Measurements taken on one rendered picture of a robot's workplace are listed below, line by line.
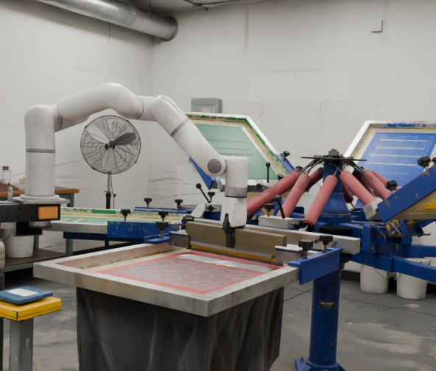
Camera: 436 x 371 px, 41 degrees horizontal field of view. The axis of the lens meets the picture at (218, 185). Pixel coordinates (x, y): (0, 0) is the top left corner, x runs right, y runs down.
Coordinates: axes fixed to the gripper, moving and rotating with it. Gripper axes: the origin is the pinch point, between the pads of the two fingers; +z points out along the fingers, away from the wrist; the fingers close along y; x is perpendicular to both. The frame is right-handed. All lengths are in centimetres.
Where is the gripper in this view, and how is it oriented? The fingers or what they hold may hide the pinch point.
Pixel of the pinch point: (233, 241)
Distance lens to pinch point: 194.8
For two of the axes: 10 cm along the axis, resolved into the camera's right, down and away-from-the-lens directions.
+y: -5.4, 0.3, -8.4
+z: -0.5, 10.0, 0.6
